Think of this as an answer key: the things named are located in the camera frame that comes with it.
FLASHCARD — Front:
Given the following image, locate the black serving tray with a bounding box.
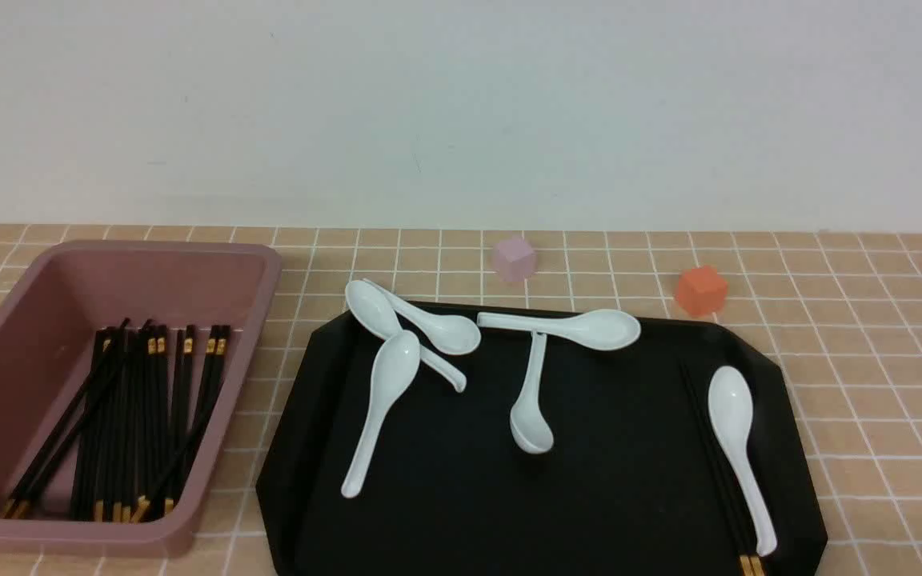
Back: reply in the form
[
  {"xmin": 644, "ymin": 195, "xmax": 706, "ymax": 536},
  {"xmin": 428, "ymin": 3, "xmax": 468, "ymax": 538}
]
[{"xmin": 256, "ymin": 311, "xmax": 829, "ymax": 575}]

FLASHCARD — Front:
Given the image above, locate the black chopstick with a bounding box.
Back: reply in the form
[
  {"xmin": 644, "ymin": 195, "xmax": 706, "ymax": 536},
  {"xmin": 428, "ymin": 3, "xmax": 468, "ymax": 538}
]
[
  {"xmin": 676, "ymin": 356, "xmax": 762, "ymax": 575},
  {"xmin": 685, "ymin": 360, "xmax": 765, "ymax": 575}
]

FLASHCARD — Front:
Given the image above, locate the white spoon long left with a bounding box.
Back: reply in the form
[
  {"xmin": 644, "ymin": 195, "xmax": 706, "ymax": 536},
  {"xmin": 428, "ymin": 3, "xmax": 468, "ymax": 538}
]
[{"xmin": 341, "ymin": 330, "xmax": 421, "ymax": 498}]

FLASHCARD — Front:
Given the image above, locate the black chopsticks bundle left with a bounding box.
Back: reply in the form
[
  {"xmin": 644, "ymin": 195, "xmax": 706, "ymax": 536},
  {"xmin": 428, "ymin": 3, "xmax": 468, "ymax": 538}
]
[{"xmin": 70, "ymin": 327, "xmax": 126, "ymax": 522}]

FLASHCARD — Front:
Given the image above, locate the orange cube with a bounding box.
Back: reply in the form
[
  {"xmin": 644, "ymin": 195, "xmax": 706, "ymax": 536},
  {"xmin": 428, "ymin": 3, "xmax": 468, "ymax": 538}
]
[{"xmin": 674, "ymin": 266, "xmax": 729, "ymax": 318}]

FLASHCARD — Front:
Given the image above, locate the white spoon far left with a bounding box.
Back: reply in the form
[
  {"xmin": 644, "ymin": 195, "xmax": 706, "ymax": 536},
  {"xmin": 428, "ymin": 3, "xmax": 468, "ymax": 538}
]
[{"xmin": 345, "ymin": 280, "xmax": 467, "ymax": 394}]

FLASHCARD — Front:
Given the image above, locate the black chopsticks bundle right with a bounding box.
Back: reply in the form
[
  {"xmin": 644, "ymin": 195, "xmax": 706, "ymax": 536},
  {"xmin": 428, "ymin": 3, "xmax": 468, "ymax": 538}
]
[{"xmin": 163, "ymin": 324, "xmax": 231, "ymax": 514}]

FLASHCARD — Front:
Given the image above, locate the white spoon top horizontal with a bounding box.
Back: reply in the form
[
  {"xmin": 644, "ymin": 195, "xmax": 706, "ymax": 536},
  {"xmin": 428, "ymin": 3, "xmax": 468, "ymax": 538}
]
[{"xmin": 476, "ymin": 309, "xmax": 643, "ymax": 351}]

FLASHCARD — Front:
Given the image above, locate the white spoon upper middle-left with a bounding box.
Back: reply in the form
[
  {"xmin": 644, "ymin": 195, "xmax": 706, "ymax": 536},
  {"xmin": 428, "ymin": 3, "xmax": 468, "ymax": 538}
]
[{"xmin": 363, "ymin": 278, "xmax": 482, "ymax": 356}]

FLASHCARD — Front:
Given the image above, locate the white spoon right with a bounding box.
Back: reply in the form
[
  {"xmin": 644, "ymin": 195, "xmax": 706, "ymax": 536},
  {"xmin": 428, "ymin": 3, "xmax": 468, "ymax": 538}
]
[{"xmin": 708, "ymin": 366, "xmax": 778, "ymax": 557}]

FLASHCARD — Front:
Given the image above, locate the black chopstick crossing left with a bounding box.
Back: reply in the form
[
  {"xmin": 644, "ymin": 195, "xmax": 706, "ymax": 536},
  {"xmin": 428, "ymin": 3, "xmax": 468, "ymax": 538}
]
[{"xmin": 0, "ymin": 318, "xmax": 130, "ymax": 520}]

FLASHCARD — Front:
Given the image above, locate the pink cube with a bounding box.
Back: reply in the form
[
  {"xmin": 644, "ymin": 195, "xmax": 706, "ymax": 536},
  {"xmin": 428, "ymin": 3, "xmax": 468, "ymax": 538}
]
[{"xmin": 491, "ymin": 234, "xmax": 537, "ymax": 283}]

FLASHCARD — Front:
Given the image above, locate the black chopsticks bundle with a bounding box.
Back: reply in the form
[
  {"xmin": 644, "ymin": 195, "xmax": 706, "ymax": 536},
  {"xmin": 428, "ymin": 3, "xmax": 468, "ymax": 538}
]
[
  {"xmin": 163, "ymin": 324, "xmax": 231, "ymax": 514},
  {"xmin": 70, "ymin": 327, "xmax": 126, "ymax": 522},
  {"xmin": 114, "ymin": 320, "xmax": 164, "ymax": 522}
]

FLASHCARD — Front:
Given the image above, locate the black chopsticks bundle middle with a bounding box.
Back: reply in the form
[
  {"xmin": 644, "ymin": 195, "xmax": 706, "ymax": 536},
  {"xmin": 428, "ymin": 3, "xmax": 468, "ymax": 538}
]
[{"xmin": 114, "ymin": 320, "xmax": 164, "ymax": 522}]

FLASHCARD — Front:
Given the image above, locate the pink plastic bin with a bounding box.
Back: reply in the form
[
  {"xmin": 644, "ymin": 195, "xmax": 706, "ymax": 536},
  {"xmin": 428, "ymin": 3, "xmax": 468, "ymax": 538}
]
[{"xmin": 0, "ymin": 240, "xmax": 280, "ymax": 558}]

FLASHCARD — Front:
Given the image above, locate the white spoon centre vertical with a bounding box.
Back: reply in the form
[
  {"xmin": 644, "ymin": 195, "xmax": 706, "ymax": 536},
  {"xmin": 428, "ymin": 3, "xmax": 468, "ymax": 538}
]
[{"xmin": 509, "ymin": 332, "xmax": 554, "ymax": 454}]

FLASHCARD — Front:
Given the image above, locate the black chopstick crossing diagonal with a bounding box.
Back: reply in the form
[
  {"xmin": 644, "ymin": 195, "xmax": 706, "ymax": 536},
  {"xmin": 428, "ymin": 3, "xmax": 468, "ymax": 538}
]
[{"xmin": 130, "ymin": 374, "xmax": 221, "ymax": 524}]

